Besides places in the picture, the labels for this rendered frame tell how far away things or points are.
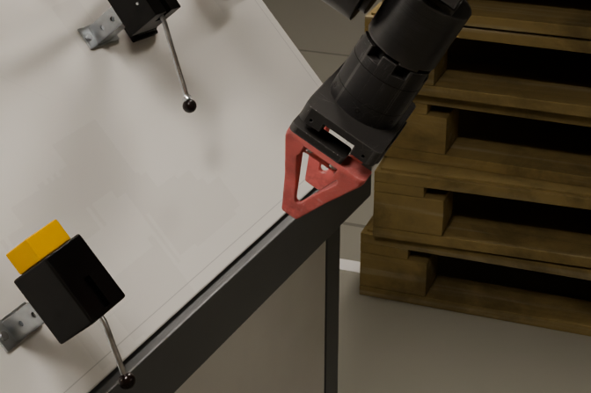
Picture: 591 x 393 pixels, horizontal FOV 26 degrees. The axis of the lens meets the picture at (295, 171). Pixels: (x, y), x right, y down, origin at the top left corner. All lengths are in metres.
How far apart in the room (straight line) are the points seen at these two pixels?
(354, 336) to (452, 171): 0.41
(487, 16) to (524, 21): 0.08
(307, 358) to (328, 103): 0.71
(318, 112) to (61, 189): 0.33
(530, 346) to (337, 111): 1.90
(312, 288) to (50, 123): 0.48
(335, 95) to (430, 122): 1.82
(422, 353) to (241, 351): 1.35
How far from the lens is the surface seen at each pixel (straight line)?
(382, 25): 0.90
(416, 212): 2.77
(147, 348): 1.14
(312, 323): 1.58
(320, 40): 4.54
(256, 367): 1.45
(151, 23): 1.25
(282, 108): 1.44
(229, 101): 1.38
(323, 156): 0.92
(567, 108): 2.65
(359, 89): 0.92
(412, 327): 2.82
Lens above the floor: 1.48
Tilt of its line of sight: 25 degrees down
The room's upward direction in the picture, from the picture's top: straight up
